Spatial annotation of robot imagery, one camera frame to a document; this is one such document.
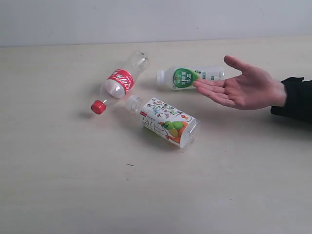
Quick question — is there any white bottle green label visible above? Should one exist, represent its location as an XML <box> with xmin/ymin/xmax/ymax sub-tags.
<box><xmin>156</xmin><ymin>66</ymin><xmax>224</xmax><ymax>90</ymax></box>

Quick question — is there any black sleeved forearm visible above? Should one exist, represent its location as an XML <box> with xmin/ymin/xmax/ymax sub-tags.
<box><xmin>271</xmin><ymin>77</ymin><xmax>312</xmax><ymax>124</ymax></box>

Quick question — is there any person's open right hand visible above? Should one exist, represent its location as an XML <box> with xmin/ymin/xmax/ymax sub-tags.
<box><xmin>193</xmin><ymin>56</ymin><xmax>287</xmax><ymax>110</ymax></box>

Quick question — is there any clear cola bottle red label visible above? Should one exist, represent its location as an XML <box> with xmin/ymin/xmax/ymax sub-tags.
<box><xmin>91</xmin><ymin>50</ymin><xmax>150</xmax><ymax>115</ymax></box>

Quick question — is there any clear tea bottle illustrated label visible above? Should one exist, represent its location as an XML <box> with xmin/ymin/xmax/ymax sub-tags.
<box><xmin>125</xmin><ymin>95</ymin><xmax>199</xmax><ymax>148</ymax></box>

